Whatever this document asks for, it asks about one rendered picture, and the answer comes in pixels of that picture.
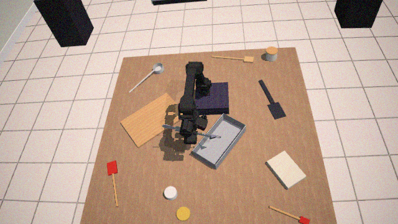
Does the light wooden board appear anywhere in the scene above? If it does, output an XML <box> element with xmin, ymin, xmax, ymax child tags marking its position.
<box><xmin>120</xmin><ymin>93</ymin><xmax>181</xmax><ymax>148</ymax></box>

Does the red spatula with wooden handle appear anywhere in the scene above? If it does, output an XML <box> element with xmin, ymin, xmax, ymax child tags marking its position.
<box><xmin>107</xmin><ymin>161</ymin><xmax>118</xmax><ymax>207</ymax></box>

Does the beige flat block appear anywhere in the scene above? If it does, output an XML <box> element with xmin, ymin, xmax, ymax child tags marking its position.
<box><xmin>267</xmin><ymin>151</ymin><xmax>306</xmax><ymax>190</ymax></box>

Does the yellow round disc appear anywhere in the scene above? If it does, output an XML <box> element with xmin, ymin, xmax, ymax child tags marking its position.
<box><xmin>177</xmin><ymin>207</ymin><xmax>190</xmax><ymax>221</ymax></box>

